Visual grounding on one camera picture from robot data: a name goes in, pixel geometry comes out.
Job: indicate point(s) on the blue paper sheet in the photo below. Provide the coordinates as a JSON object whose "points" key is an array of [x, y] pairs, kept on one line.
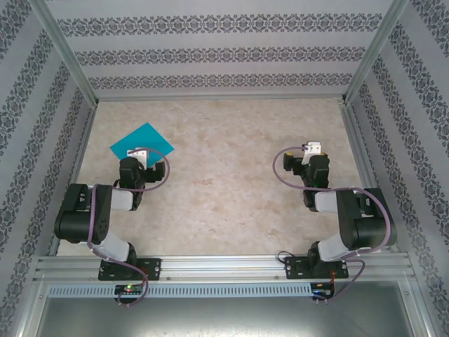
{"points": [[144, 137]]}

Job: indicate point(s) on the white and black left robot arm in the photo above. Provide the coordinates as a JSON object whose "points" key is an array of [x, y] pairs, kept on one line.
{"points": [[101, 210]]}

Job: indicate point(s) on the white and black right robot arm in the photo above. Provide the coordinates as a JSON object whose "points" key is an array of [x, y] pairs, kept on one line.
{"points": [[365, 224]]}

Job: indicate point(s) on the grey metal sheet panel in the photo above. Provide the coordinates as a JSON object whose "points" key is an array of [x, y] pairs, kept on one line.
{"points": [[224, 319]]}

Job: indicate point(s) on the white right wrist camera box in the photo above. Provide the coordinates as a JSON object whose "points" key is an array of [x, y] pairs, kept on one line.
{"points": [[314, 147]]}

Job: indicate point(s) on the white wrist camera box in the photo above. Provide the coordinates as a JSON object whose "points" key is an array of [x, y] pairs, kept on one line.
{"points": [[314, 147], [138, 154]]}

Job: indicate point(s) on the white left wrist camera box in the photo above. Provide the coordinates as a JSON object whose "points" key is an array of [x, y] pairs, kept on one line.
{"points": [[138, 154]]}

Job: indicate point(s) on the aluminium table side rail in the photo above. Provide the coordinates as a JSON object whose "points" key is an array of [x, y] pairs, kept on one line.
{"points": [[361, 158], [75, 168]]}

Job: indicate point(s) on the aluminium frame cross beam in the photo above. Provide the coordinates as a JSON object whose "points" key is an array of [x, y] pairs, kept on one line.
{"points": [[221, 97]]}

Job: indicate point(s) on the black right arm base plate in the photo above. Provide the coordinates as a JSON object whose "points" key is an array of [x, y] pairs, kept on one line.
{"points": [[294, 268]]}

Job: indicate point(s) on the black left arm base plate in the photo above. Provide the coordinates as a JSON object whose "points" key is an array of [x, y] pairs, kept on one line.
{"points": [[154, 268]]}

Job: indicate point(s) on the aluminium frame post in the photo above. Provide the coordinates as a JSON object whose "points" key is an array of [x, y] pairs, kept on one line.
{"points": [[375, 49], [66, 52]]}

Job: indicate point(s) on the aluminium mounting rail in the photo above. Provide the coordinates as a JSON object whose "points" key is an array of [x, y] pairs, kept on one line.
{"points": [[224, 268]]}

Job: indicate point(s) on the aluminium lower frame strut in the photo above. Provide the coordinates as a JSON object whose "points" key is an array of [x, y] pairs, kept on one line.
{"points": [[421, 309], [28, 309]]}

